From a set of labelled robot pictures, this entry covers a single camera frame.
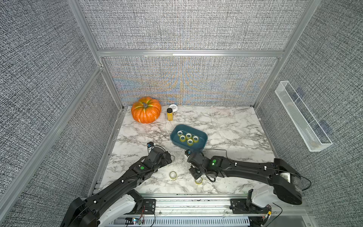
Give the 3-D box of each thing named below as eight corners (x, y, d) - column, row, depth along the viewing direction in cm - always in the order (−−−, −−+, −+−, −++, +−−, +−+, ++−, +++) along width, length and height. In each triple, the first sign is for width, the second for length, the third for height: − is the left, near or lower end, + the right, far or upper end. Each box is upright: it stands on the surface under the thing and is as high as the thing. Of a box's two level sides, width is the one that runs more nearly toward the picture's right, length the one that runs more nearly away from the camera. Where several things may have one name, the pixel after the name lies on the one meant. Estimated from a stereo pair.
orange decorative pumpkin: (133, 126, 110) (129, 115, 100) (138, 108, 122) (134, 97, 112) (159, 126, 110) (157, 115, 100) (161, 108, 122) (159, 97, 112)
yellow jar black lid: (167, 120, 114) (166, 112, 106) (168, 116, 117) (167, 108, 109) (173, 120, 114) (172, 112, 106) (173, 116, 117) (172, 108, 109)
